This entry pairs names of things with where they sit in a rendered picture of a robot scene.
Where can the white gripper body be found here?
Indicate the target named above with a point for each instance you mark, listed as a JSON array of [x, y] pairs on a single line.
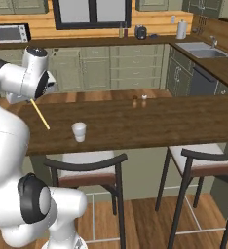
[[18, 98]]

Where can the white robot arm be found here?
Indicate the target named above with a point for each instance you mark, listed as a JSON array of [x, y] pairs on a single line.
[[8, 152]]

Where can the yellow straw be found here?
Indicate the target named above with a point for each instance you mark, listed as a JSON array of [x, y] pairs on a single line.
[[40, 115]]

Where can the clear glass cup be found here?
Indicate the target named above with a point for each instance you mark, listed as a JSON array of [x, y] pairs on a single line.
[[79, 131]]

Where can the silver toaster oven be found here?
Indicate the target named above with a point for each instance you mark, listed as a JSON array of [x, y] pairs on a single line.
[[12, 33]]

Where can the black bar stool, white cushion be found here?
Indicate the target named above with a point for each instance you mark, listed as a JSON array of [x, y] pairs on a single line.
[[86, 168], [200, 155]]

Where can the green base cupboard run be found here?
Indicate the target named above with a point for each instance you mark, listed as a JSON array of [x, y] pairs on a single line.
[[119, 68]]

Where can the black-framed window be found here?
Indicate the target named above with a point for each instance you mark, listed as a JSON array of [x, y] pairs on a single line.
[[92, 13]]

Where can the brown pepper shaker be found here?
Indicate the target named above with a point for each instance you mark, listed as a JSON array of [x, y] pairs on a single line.
[[135, 102]]

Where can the tall olive bottle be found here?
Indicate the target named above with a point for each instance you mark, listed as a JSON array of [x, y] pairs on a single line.
[[121, 30]]

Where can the small dark red bottle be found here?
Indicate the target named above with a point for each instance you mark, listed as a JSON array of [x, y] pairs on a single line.
[[125, 33]]

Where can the white-topped salt shaker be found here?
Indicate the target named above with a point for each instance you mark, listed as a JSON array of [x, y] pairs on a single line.
[[144, 101]]

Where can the black toaster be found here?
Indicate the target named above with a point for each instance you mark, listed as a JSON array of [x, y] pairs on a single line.
[[140, 32]]

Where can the small dark dish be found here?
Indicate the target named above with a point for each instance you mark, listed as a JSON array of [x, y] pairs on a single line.
[[154, 36]]

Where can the green corner base cupboard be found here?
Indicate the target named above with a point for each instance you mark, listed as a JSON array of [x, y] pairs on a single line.
[[179, 76]]

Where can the white paper towel roll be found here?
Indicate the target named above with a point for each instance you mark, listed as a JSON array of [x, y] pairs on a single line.
[[181, 30]]

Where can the black dishwasher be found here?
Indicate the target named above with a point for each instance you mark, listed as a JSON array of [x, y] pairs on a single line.
[[202, 81]]

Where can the steel sink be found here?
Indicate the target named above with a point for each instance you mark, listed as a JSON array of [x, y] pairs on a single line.
[[200, 50]]

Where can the steel tap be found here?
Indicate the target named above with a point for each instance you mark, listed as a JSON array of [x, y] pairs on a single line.
[[213, 41]]

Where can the green wall cupboard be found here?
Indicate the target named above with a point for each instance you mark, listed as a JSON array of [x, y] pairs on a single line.
[[18, 6], [202, 7], [151, 4]]

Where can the white wall socket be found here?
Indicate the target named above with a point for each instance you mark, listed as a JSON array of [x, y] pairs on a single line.
[[172, 19]]

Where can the hanging utensil rail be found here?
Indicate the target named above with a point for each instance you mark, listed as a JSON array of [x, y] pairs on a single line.
[[202, 24]]

